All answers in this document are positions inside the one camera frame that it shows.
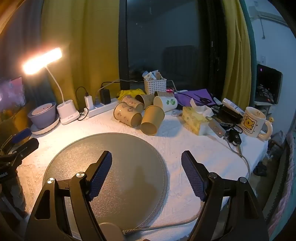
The black scissors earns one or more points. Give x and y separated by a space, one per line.
204 100

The white power strip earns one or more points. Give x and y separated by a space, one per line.
104 108

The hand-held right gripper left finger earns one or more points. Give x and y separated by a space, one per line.
100 177

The pink patterned blanket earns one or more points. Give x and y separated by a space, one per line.
283 190

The black power adapter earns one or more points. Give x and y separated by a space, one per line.
105 96

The black key fob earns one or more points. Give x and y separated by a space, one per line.
234 138

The white charger plug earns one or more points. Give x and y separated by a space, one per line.
89 102

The white desk lamp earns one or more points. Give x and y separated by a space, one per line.
68 112

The small toiletry bottles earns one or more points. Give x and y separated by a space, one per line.
152 75

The plain brown paper cup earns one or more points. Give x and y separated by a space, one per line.
163 93
145 99
152 119

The monitor screen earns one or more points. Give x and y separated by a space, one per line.
12 93

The yellow curtain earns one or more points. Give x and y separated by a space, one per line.
238 58
81 46

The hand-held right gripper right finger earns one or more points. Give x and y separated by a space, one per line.
193 177

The white cup with green print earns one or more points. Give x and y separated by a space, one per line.
165 103

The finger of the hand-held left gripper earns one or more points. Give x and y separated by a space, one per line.
21 136
27 146

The cream mug with bear print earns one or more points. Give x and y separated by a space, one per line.
252 122

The white plate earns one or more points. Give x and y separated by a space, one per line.
49 128

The white textured tablecloth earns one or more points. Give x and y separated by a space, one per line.
192 148

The purple cloth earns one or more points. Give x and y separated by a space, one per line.
185 97

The black pouch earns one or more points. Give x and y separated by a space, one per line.
229 115

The white inline controller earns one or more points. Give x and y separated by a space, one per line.
217 128

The round grey mat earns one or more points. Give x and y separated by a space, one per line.
129 157

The printed brown paper cup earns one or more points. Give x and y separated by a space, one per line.
131 101
126 114

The yellow cloth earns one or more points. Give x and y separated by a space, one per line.
129 92

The dark window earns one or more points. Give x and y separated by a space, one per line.
166 34

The purple bowl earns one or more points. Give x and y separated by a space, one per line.
42 113

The white plastic basket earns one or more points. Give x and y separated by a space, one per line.
155 87

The dark shoe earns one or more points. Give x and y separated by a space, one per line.
260 169

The white round puck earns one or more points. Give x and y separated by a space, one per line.
109 231

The yellow tissue box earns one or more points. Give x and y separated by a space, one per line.
193 121

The white squeeze tube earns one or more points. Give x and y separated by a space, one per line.
232 105

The small yellow duck figure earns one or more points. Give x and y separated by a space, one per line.
271 119

